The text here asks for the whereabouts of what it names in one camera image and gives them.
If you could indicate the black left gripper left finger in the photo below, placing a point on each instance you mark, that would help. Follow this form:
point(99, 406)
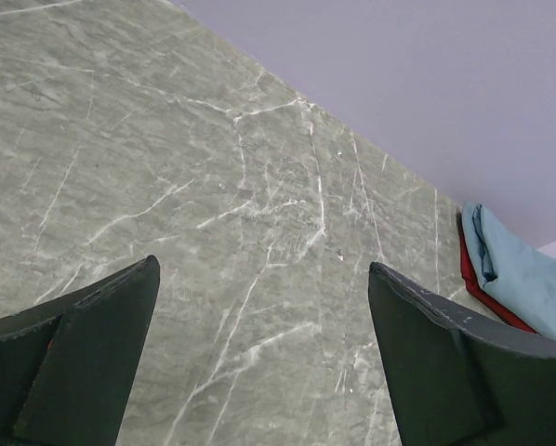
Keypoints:
point(67, 366)

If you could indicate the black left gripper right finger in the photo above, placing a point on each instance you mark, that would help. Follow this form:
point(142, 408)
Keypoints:
point(455, 376)

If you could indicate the folded red t shirt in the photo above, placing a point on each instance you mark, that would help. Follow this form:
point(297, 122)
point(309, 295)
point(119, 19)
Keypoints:
point(470, 278)

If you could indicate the folded light blue t shirt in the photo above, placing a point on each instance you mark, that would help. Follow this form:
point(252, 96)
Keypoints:
point(512, 272)

